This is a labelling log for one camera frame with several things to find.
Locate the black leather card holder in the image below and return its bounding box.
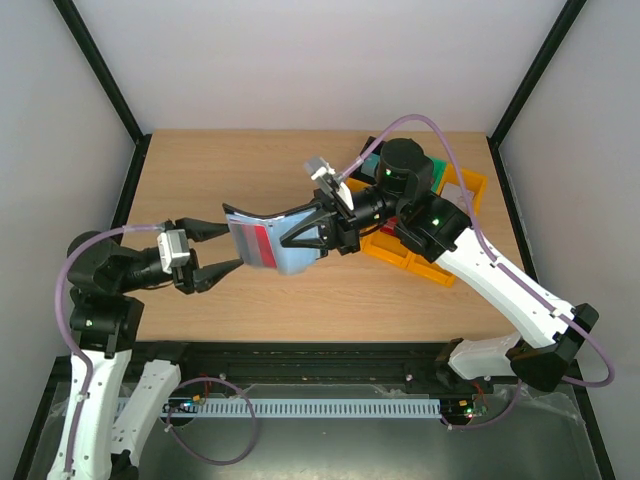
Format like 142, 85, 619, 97
222, 202, 326, 275

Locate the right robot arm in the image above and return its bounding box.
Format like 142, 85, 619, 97
279, 138, 598, 392

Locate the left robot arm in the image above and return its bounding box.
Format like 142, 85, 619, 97
48, 218, 242, 479

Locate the red VIP card stack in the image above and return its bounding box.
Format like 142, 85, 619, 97
380, 222, 396, 237

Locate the red card in holder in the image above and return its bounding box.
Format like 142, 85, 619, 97
229, 222, 276, 269

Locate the teal card stack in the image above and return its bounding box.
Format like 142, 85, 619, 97
361, 153, 380, 182

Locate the white pink card stack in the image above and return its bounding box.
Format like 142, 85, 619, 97
441, 182, 475, 213

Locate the yellow bin front middle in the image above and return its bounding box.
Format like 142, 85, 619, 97
361, 231, 411, 269

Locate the yellow bin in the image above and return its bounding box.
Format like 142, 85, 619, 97
346, 175, 375, 194
361, 231, 411, 269
438, 164, 488, 214
406, 254, 456, 287

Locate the yellow bin front left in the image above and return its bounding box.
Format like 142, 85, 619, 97
346, 175, 375, 194

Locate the black bin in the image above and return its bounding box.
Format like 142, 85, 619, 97
351, 135, 389, 184

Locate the yellow bin front right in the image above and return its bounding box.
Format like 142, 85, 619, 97
406, 254, 456, 287

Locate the green bin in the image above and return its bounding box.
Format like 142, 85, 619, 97
431, 157, 448, 193

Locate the yellow bin back right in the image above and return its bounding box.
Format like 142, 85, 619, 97
438, 164, 488, 214

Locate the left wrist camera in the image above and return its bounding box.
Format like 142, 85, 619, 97
157, 229, 191, 274

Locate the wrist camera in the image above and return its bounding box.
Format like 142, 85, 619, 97
304, 156, 354, 211
157, 229, 191, 274

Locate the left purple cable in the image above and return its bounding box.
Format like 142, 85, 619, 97
54, 222, 171, 480

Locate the purple cable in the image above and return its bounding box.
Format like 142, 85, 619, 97
339, 114, 617, 434
54, 222, 171, 480

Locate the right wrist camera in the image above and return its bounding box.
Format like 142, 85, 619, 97
304, 156, 354, 211

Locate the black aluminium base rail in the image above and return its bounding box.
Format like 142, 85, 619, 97
54, 341, 581, 396

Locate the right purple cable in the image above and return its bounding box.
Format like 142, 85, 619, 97
339, 114, 617, 434

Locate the slotted cable duct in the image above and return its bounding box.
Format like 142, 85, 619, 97
114, 396, 443, 417

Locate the left frame post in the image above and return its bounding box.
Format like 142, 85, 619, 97
52, 0, 152, 146

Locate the frame post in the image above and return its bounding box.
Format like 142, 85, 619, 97
52, 0, 152, 146
489, 0, 588, 141

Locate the right frame post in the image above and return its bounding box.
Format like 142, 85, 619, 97
489, 0, 588, 141

